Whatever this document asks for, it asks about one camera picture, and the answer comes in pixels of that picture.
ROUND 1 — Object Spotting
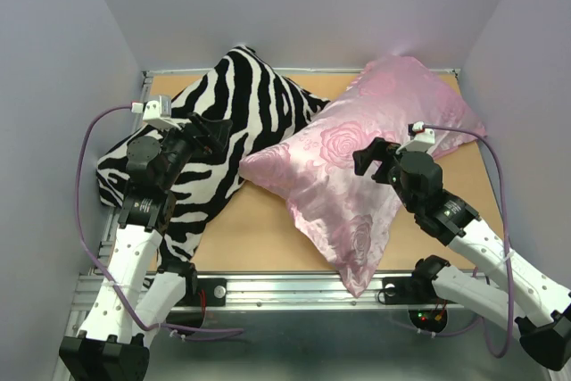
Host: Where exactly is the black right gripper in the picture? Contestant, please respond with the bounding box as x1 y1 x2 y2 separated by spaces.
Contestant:
352 137 418 213

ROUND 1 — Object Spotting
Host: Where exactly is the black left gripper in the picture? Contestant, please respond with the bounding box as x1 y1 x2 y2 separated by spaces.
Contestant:
156 112 232 190

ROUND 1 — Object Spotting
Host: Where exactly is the pink satin pillowcase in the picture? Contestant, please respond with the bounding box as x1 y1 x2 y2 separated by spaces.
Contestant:
239 55 485 297

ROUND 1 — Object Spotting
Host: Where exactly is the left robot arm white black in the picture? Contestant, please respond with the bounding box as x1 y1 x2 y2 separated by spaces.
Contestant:
59 112 232 380

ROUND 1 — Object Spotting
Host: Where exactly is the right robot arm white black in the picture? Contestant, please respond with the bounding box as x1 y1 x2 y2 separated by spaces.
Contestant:
352 137 570 371

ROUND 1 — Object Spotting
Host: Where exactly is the zebra striped pillow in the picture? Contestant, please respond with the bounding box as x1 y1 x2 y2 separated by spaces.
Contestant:
95 44 332 263

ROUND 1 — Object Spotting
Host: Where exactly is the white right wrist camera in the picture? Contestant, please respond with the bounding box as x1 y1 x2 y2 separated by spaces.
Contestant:
396 121 435 153

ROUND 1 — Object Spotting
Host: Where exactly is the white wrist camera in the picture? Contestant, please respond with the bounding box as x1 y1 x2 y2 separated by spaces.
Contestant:
142 95 182 131
396 121 435 153

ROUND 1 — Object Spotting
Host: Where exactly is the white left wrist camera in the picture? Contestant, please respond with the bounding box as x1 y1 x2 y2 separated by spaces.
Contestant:
142 95 182 131

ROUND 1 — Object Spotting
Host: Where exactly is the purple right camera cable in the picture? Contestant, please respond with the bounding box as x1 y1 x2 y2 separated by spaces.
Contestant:
423 125 514 359

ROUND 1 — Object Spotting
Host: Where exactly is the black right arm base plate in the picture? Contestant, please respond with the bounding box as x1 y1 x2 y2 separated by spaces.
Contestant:
377 276 443 305

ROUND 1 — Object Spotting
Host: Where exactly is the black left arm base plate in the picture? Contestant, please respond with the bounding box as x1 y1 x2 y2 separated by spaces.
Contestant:
178 277 228 307

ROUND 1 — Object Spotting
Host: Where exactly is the aluminium front mounting rail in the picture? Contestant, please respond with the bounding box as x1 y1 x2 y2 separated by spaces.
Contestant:
73 269 483 311

